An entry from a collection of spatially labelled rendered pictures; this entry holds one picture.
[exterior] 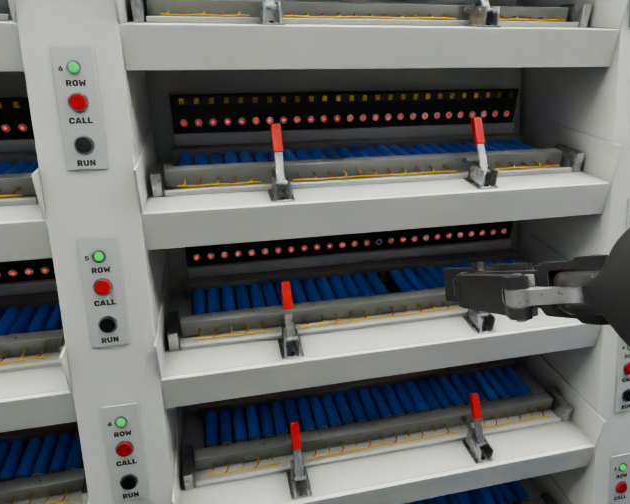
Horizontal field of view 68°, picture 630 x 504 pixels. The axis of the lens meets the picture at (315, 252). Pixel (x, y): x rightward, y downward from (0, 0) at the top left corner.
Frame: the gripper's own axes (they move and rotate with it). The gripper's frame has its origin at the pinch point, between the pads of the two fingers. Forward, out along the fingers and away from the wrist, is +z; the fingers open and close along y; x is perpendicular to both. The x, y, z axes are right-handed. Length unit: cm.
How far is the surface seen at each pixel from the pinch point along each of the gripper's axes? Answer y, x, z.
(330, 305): -8.0, -2.8, 26.2
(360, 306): -3.7, -3.4, 26.2
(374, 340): -3.4, -7.7, 22.5
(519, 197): 16.5, 9.2, 17.1
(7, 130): -48, 25, 31
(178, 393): -28.6, -10.8, 21.7
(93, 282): -36.0, 3.3, 17.8
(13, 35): -40, 28, 13
